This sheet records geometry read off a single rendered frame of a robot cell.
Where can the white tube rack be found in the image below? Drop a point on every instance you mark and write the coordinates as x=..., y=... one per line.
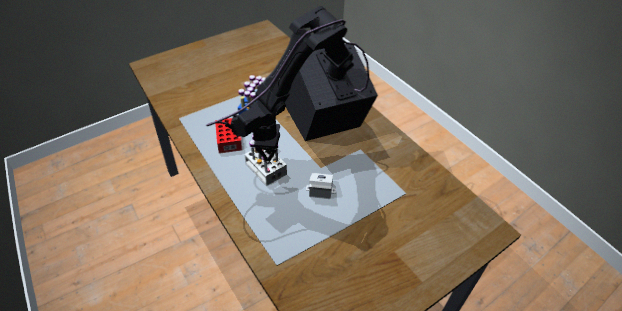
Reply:
x=274, y=174

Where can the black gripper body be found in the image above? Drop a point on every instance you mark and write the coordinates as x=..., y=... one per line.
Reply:
x=271, y=137

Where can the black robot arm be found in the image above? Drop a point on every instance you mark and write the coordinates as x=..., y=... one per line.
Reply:
x=272, y=103

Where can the light grey bench mat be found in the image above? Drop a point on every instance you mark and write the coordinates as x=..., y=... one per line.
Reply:
x=282, y=215

